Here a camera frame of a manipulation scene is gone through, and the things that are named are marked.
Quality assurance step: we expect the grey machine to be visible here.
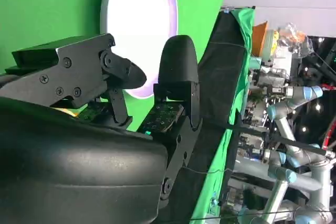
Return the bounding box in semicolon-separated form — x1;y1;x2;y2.
256;65;292;96

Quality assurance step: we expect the orange box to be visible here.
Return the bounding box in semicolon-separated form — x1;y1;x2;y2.
252;20;269;57

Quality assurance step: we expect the orange and white bread roll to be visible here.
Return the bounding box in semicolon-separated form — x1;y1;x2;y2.
51;106;79;117

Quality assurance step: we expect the green table cloth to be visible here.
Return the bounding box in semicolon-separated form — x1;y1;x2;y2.
0;0;257;224

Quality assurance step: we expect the clear plastic bag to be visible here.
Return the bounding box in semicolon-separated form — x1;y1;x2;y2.
278;23;314;57

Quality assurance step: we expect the black backdrop cloth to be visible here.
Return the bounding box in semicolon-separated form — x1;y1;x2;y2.
157;11;253;224

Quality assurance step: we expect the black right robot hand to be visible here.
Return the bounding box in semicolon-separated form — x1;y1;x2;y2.
0;34;203;224

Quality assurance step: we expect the lilac plate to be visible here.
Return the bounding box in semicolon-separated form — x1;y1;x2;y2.
99;0;179;100

